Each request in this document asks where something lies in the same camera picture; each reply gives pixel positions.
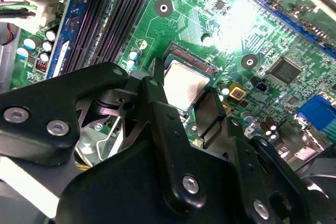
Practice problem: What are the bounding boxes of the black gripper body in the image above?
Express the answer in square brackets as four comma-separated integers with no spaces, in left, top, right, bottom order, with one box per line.
[56,141,253,224]

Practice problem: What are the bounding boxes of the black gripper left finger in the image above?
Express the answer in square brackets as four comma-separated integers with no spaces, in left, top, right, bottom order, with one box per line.
[0,57,208,210]

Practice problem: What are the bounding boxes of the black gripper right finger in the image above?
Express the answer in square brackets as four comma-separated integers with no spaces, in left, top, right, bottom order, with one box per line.
[195,87,326,224]

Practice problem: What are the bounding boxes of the CPU with silver top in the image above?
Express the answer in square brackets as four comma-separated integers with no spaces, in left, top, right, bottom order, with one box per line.
[162,54,214,112]

